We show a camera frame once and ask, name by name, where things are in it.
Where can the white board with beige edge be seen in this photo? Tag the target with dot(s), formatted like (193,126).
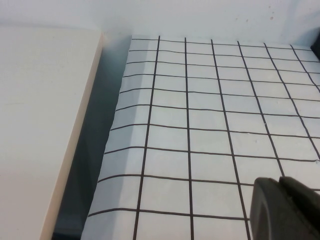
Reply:
(37,125)

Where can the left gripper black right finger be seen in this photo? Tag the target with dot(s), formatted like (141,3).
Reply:
(307,212)

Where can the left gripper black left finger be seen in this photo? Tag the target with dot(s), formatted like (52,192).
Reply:
(270,212)

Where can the white black-grid tablecloth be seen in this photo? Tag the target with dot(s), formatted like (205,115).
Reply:
(200,125)

